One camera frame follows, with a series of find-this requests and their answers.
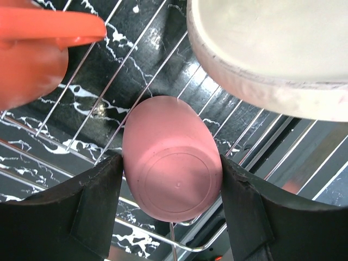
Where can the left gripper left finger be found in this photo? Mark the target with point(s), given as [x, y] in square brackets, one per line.
[73, 220]

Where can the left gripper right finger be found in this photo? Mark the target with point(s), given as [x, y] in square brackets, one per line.
[265, 222]

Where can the pink cream branch plate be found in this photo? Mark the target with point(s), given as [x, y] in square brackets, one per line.
[289, 57]

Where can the orange mug white inside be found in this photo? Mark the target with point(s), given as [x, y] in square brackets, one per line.
[34, 48]

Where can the metal wire dish rack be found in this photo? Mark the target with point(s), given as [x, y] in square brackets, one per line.
[288, 57]

